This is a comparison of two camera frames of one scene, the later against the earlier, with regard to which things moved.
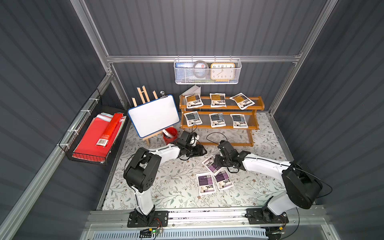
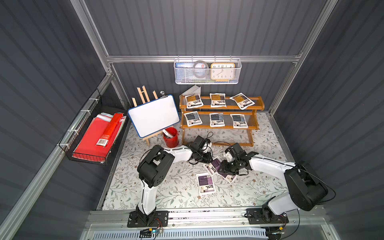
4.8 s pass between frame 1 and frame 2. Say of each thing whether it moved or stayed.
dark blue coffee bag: stayed
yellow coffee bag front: stayed
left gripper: moved
